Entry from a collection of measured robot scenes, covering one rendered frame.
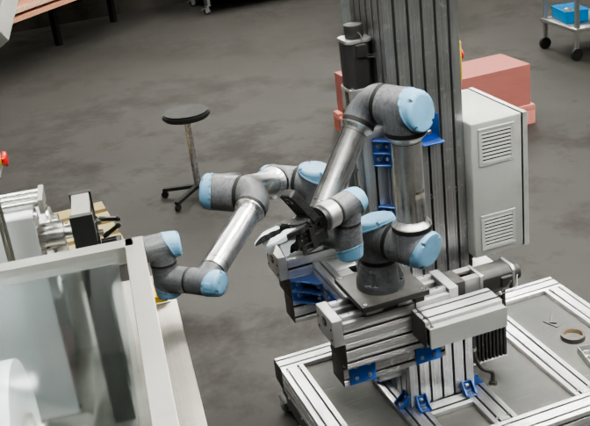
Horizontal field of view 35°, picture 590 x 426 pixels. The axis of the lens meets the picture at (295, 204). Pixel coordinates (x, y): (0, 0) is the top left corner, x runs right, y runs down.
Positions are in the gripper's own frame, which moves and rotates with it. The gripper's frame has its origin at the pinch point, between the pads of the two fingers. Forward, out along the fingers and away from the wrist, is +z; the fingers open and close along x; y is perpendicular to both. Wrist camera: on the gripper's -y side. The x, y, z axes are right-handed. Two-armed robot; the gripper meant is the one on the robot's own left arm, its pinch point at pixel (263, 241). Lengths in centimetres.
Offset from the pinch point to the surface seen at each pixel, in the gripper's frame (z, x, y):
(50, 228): 39, 27, -16
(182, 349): 12.2, 29.6, 29.8
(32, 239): 47, 22, -17
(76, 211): 39.6, 12.1, -22.3
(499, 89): -380, 191, 70
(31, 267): 76, -37, -32
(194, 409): 28.2, 5.9, 33.0
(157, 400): 87, -82, -26
